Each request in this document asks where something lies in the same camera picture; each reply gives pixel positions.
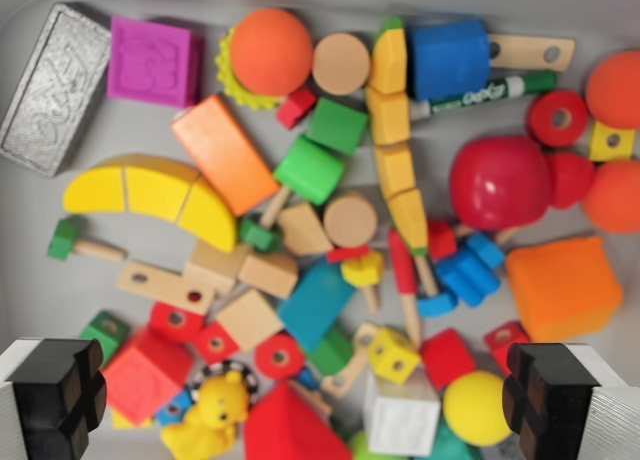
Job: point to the green wooden cylinder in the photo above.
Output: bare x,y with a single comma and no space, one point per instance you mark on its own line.
309,169

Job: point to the threaded wooden screw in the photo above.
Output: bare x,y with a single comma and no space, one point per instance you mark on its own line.
275,207

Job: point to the small red wooden block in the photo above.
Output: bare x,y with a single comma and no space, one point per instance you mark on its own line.
296,108

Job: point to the wooden strip with holes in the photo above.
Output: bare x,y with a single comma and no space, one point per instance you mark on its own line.
165,286
530,52
350,375

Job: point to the natural wooden triangular block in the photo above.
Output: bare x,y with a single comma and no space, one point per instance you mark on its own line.
302,232

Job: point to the orange foam ball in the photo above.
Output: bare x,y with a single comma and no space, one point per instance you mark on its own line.
270,50
615,197
617,90

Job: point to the grey plastic bin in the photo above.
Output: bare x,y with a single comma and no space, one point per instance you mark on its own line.
150,135

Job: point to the yellow rubber teddy bear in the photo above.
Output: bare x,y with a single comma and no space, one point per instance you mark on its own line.
210,420

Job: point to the green wooden cube with holes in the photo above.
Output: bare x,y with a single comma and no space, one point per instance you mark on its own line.
117,340

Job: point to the green ball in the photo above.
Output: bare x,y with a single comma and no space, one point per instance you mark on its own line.
367,450

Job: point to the blue wooden connector block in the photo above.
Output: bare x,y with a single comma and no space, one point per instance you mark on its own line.
467,275

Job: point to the red wooden cube with hole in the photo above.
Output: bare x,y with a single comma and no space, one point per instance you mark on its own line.
225,347
495,350

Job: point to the silver embossed foam brick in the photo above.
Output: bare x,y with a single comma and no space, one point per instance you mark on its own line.
52,90

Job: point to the flat red wooden piece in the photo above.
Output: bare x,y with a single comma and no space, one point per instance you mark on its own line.
347,254

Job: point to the yellow foam ball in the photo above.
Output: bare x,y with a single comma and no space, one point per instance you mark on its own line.
475,407

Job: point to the green-headed wooden bolt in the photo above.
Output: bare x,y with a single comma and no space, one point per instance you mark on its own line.
62,240

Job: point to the blue foam block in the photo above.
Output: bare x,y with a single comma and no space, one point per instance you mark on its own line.
447,60

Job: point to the black padded gripper right finger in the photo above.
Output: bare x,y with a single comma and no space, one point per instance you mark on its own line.
555,410

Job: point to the large red triangular block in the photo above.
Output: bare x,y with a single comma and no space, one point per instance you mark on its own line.
290,430

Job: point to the natural wooden cylinder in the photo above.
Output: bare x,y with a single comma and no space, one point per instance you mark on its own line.
341,64
350,220

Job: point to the red house-shaped block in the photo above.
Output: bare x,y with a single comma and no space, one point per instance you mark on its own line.
142,380

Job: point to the green wooden nut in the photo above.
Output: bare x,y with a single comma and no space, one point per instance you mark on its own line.
260,236

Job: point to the green dry-erase marker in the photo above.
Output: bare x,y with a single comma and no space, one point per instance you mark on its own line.
475,97

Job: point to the small blue wooden piece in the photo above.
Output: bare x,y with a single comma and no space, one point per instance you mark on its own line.
306,378

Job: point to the orange rectangular wooden block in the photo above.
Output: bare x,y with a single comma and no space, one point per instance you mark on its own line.
222,152

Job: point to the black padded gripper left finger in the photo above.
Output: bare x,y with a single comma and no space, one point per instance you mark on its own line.
47,405

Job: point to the large red plastic apple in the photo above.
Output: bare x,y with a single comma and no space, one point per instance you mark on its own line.
500,182

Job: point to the yellow cube with several holes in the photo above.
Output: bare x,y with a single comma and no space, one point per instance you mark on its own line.
392,355

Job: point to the red wooden wheel with hole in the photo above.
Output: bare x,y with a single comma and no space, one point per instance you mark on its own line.
545,125

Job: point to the small red wooden nut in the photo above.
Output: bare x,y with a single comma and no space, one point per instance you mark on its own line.
440,240

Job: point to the yellow sliced wooden banana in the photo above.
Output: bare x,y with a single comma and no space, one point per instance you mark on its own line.
150,190

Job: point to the purple embossed rubber cube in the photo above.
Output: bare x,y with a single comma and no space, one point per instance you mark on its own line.
150,62

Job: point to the yellow cube with single hole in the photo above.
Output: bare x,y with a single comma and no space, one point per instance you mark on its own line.
600,145

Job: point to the orange foam cube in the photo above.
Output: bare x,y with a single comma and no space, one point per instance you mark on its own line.
562,285

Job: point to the yellow-headed wooden bolt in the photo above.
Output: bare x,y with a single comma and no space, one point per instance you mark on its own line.
362,272

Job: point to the green wooden block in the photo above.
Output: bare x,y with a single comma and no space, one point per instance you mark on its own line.
332,352

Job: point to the orange-yellow banana with green tips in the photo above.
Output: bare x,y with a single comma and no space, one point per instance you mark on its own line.
395,170

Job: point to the teal foam piece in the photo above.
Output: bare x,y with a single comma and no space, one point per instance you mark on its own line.
452,447

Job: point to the small red ball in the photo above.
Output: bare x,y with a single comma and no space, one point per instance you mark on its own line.
572,180

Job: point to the flat yellow piece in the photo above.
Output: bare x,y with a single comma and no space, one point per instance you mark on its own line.
127,421

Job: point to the white foam cube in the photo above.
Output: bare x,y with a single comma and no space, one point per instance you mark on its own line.
400,420

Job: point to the small blue cube with hole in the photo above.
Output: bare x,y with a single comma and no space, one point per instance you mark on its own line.
175,410

